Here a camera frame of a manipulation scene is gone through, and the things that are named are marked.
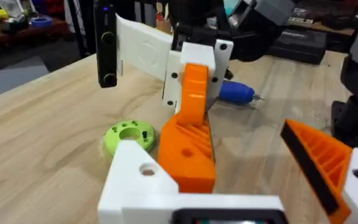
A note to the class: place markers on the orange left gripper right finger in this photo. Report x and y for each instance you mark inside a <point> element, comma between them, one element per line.
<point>328,158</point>

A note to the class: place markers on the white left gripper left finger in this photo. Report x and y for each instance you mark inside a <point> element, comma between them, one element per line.
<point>135,186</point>

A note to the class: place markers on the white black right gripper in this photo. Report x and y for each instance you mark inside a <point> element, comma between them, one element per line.
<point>145,49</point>

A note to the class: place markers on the blue electric screwdriver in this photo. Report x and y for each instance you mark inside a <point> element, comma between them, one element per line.
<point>235,91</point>

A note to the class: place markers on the small black screw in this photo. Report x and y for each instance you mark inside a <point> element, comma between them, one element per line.
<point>144,134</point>

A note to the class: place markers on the green disc with holes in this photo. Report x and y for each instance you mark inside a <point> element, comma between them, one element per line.
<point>120,138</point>

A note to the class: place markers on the cardboard box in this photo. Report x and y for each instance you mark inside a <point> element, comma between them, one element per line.
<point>164,26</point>

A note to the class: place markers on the black case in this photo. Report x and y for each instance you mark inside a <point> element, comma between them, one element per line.
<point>298,45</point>

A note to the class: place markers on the blue tape roll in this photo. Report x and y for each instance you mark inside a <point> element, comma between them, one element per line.
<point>41,21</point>

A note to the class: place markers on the brown side table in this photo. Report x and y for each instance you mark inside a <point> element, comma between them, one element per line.
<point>17,35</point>

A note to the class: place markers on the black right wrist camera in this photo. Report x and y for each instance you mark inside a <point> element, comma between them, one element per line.
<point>106,46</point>

